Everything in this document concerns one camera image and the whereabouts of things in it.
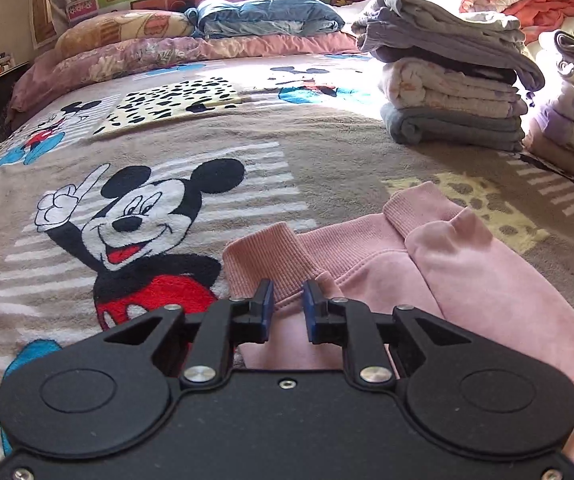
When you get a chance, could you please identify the lilac grey folded sheets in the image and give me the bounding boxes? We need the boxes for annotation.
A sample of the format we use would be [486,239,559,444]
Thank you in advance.
[352,0,546,92]

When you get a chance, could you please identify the pink sweatshirt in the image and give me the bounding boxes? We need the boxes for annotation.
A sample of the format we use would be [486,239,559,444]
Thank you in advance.
[222,181,574,480]

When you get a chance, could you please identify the white floral folded garment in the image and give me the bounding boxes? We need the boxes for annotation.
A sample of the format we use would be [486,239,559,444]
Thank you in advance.
[381,57,530,121]

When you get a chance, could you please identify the lilac folded garment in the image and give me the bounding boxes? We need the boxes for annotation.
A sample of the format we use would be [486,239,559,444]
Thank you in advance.
[529,105,574,158]

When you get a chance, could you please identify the blue striped pillow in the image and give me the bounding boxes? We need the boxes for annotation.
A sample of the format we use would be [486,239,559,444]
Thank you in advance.
[184,0,345,40]

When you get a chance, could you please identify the pink floral long pillow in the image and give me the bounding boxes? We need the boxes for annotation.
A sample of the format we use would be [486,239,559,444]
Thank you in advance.
[9,32,368,116]

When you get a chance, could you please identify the tan patterned pillow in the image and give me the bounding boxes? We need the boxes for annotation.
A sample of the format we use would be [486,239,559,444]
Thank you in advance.
[54,10,198,61]

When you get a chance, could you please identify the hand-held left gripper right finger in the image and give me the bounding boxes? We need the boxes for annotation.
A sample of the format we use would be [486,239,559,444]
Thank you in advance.
[301,278,495,391]

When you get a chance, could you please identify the printed cartoon blanket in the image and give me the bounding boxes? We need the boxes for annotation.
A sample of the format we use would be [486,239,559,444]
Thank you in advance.
[0,50,574,461]

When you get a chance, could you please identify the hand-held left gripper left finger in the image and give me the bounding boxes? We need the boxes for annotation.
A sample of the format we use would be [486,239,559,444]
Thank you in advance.
[79,278,275,391]

